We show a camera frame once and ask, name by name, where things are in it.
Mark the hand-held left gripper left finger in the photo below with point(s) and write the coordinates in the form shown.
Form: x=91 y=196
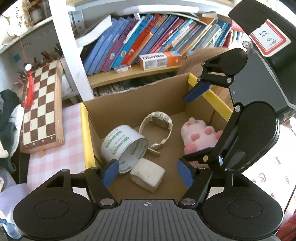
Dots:
x=111 y=171

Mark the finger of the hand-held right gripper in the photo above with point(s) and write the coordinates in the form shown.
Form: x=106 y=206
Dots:
x=212 y=155
x=196 y=91

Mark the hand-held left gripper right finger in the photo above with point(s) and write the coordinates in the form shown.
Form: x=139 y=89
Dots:
x=185 y=172

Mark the pink plush toy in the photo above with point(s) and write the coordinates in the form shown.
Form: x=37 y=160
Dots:
x=196 y=134

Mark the clear tape roll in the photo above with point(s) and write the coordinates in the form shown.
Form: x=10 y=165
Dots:
x=118 y=143

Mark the white eraser block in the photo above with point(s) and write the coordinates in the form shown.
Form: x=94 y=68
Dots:
x=148 y=175

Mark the cream wrist watch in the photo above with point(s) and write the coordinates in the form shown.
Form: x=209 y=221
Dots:
x=160 y=120

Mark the yellow cardboard box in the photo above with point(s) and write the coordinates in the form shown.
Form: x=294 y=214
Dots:
x=129 y=104

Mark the orange and white carton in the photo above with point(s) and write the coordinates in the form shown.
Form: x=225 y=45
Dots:
x=159 y=60

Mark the pink checked tablecloth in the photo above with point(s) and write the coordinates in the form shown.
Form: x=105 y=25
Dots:
x=57 y=150

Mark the row of low shelf books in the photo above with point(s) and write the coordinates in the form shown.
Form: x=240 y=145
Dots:
x=129 y=84

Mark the small red and white box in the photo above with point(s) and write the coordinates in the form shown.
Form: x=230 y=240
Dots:
x=123 y=68

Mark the row of colourful books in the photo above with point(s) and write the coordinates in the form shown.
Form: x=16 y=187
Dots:
x=138 y=39

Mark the wooden chessboard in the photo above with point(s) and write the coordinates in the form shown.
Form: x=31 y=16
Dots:
x=41 y=106

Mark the purple garment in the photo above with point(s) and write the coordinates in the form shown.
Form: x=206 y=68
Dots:
x=13 y=197

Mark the pile of clothes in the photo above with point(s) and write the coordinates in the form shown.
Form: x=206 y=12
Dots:
x=9 y=129

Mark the red tassel ornament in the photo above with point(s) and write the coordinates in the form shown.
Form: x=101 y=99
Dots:
x=30 y=88

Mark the thick white paper book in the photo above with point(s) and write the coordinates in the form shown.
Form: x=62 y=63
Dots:
x=94 y=32

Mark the white bookshelf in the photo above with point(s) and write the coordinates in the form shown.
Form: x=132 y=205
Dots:
x=69 y=58

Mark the white and pink toy bag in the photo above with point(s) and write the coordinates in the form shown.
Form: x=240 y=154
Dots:
x=11 y=18

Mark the white wall shelf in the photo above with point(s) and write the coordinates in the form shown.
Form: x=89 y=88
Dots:
x=27 y=34

